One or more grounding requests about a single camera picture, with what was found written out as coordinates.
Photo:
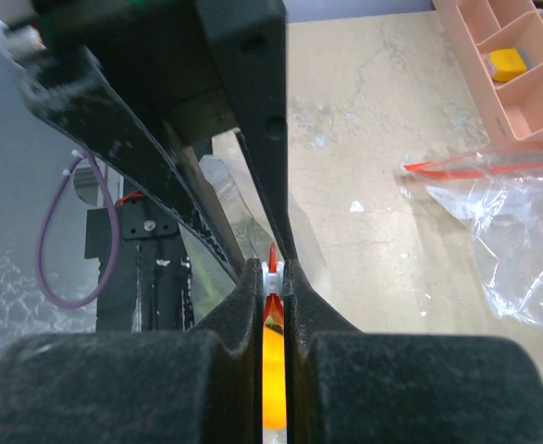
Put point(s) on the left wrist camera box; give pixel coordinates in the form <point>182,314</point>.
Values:
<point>21,43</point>

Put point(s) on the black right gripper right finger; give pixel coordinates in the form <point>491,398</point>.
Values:
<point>347,386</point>

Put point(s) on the pink plastic file organizer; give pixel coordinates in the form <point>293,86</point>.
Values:
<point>499,47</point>

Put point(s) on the clear zip bag orange zipper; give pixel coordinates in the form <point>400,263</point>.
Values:
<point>234,188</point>

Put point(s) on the green netted melon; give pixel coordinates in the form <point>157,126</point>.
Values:
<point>210,283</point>

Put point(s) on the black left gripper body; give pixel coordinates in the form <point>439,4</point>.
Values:
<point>152,53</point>

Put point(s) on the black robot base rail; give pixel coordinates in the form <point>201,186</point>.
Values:
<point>150,288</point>

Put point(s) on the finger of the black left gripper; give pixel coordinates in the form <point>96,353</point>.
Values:
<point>71,94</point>
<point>248,40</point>

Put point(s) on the orange fruit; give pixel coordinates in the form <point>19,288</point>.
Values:
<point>274,387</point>

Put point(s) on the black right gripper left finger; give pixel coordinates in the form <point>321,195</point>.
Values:
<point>202,385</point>

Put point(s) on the yellow block in organizer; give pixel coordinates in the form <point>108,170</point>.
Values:
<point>505,64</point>

